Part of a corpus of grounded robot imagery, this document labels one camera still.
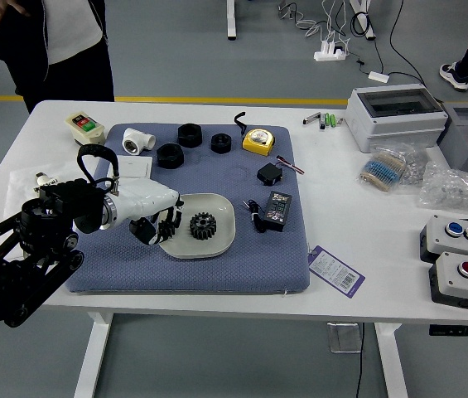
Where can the yellow tape measure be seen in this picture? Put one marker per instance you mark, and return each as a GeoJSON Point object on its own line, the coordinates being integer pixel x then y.
{"type": "Point", "coordinates": [258, 141]}

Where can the bag of metal screws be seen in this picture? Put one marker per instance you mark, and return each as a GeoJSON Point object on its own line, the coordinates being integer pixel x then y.
{"type": "Point", "coordinates": [418, 168]}

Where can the silver box under table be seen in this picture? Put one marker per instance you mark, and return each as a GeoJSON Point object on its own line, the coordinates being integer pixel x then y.
{"type": "Point", "coordinates": [343, 338]}

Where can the large black gear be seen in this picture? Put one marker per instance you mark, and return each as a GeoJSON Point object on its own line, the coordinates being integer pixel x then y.
{"type": "Point", "coordinates": [203, 226]}

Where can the person in dark jacket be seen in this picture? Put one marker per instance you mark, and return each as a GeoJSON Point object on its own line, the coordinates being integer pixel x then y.
{"type": "Point", "coordinates": [72, 62]}

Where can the large black hex nut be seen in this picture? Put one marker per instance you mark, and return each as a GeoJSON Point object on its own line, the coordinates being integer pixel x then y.
{"type": "Point", "coordinates": [190, 137]}
{"type": "Point", "coordinates": [170, 158]}

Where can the white pipe tee fitting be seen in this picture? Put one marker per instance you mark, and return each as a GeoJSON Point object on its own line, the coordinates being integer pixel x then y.
{"type": "Point", "coordinates": [136, 139]}

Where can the white table leg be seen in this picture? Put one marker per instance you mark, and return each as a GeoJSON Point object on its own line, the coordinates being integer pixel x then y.
{"type": "Point", "coordinates": [93, 356]}
{"type": "Point", "coordinates": [393, 365]}

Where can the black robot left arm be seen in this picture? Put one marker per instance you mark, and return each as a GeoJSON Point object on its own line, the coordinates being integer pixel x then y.
{"type": "Point", "coordinates": [47, 215]}

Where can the grey electrical distribution box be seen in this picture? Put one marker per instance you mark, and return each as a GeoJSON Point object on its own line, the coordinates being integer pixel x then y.
{"type": "Point", "coordinates": [395, 124]}

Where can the blue yellow red button box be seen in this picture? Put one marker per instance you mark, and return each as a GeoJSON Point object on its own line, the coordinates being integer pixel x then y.
{"type": "Point", "coordinates": [438, 236]}

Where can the clear plastic sheet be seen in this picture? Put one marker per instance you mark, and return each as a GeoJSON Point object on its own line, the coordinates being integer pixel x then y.
{"type": "Point", "coordinates": [20, 186]}

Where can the white square plate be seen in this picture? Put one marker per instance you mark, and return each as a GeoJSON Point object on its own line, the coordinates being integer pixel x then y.
{"type": "Point", "coordinates": [221, 240]}

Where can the small black hex nut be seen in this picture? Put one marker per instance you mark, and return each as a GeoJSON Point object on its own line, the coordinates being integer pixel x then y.
{"type": "Point", "coordinates": [221, 145]}

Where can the grey foam block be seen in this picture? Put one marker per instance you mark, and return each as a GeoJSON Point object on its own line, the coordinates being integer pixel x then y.
{"type": "Point", "coordinates": [463, 145]}

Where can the white wall switch plate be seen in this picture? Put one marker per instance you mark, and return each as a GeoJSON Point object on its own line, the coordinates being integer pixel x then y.
{"type": "Point", "coordinates": [134, 166]}

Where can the blue-grey cushion mat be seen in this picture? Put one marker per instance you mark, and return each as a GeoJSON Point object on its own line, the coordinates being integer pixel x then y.
{"type": "Point", "coordinates": [200, 273]}

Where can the green cylindrical battery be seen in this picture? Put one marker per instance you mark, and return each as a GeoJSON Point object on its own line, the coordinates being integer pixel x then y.
{"type": "Point", "coordinates": [330, 120]}
{"type": "Point", "coordinates": [334, 121]}

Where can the white power strip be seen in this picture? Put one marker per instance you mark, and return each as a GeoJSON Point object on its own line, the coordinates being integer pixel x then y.
{"type": "Point", "coordinates": [329, 54]}

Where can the bag of blue resistors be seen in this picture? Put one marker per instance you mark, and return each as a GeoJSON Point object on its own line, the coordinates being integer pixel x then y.
{"type": "Point", "coordinates": [382, 170]}

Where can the clear bubble wrap bag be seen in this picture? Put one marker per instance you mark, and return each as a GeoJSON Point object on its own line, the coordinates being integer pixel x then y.
{"type": "Point", "coordinates": [453, 186]}

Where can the purple barcode tag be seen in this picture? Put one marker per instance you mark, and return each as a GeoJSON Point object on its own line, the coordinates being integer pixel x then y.
{"type": "Point", "coordinates": [335, 271]}

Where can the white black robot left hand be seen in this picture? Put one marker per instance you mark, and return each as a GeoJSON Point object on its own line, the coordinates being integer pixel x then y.
{"type": "Point", "coordinates": [146, 199]}

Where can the black desk control panel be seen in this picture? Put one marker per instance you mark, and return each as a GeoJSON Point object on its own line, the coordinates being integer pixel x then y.
{"type": "Point", "coordinates": [461, 331]}

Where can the red green button box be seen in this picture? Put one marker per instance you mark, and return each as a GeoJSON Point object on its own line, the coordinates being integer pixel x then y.
{"type": "Point", "coordinates": [449, 282]}

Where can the small white floor adapter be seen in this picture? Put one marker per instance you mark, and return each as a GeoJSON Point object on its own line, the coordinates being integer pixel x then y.
{"type": "Point", "coordinates": [378, 76]}

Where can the beige red-green switch box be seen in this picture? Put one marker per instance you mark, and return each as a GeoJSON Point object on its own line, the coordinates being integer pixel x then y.
{"type": "Point", "coordinates": [84, 124]}

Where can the white background desk leg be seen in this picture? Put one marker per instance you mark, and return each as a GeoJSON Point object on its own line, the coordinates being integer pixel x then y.
{"type": "Point", "coordinates": [231, 20]}
{"type": "Point", "coordinates": [364, 20]}

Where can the person's right hand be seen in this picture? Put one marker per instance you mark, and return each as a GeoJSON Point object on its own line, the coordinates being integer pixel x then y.
{"type": "Point", "coordinates": [6, 5]}

